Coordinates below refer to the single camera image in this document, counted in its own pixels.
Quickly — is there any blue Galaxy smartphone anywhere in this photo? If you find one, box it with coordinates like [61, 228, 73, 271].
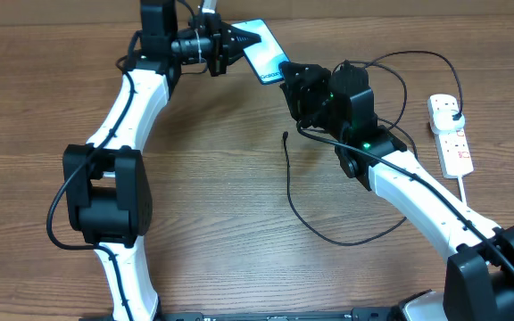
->
[233, 19, 289, 85]

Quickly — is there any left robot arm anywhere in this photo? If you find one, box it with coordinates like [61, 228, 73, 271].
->
[57, 1, 262, 320]

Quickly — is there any black charging cable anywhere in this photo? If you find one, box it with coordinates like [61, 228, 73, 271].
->
[281, 50, 465, 248]

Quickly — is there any white power strip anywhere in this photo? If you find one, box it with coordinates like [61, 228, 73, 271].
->
[427, 94, 474, 178]

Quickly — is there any white charger plug adapter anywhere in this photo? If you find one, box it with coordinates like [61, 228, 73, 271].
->
[430, 110, 466, 135]

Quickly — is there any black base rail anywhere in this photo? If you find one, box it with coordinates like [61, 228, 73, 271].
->
[78, 306, 401, 321]

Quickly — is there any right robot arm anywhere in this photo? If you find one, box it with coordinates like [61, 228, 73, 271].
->
[279, 62, 514, 320]

